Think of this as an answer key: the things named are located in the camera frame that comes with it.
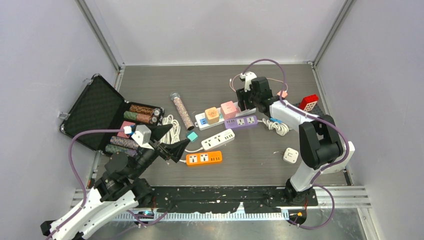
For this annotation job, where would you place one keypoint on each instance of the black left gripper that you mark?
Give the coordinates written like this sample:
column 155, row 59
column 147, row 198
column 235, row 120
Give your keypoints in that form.
column 174, row 150

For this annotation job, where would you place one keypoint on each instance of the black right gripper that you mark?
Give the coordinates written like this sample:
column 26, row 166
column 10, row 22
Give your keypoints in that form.
column 242, row 96

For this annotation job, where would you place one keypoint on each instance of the pink cube socket adapter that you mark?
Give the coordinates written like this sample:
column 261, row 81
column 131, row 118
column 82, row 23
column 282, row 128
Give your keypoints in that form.
column 228, row 110

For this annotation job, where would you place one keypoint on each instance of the pink charger with cable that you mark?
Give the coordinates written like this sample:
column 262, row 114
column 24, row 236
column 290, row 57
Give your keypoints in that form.
column 283, row 92

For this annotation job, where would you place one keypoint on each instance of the tan cube socket adapter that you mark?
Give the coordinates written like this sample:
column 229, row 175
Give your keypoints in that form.
column 212, row 115

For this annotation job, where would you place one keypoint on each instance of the white plug adapter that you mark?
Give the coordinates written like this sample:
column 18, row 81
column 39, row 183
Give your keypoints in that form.
column 290, row 155

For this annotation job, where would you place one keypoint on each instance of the blue plug adapter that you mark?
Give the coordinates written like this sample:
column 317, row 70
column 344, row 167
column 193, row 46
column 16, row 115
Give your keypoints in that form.
column 275, row 120

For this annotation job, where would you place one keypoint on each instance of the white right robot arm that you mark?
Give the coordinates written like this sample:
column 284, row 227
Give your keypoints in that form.
column 319, row 141

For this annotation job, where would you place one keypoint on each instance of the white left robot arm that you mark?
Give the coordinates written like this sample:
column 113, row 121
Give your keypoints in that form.
column 120, row 188

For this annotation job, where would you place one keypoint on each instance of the teal plug adapter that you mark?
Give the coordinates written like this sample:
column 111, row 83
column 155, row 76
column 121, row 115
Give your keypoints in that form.
column 192, row 136

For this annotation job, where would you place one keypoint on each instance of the purple power strip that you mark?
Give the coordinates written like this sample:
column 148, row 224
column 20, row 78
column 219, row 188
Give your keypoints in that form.
column 241, row 122

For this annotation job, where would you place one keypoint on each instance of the orange power strip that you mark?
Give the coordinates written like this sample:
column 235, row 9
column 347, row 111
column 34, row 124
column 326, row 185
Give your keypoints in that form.
column 204, row 158

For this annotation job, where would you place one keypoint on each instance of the white multicolour power strip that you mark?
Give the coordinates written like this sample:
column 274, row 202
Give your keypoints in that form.
column 201, row 120

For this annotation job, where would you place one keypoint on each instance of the white usb power strip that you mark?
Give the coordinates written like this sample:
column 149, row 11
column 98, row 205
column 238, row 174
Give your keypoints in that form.
column 218, row 140

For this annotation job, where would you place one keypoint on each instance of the red toy brick block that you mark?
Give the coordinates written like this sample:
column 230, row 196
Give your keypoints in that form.
column 308, row 102

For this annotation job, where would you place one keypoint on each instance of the dark grey brick baseplate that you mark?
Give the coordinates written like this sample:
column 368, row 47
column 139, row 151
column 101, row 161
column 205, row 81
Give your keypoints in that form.
column 313, row 109

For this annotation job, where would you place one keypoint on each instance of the black poker chip case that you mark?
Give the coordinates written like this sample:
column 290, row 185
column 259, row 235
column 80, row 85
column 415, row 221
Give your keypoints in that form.
column 101, row 107

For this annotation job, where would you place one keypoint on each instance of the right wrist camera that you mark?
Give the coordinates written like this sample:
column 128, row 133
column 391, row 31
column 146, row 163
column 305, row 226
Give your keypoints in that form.
column 247, row 78

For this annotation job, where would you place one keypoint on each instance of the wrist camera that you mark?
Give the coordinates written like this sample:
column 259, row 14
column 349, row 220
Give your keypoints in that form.
column 247, row 78
column 140, row 133

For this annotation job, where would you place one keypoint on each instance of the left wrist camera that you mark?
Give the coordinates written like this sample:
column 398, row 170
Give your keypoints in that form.
column 140, row 133

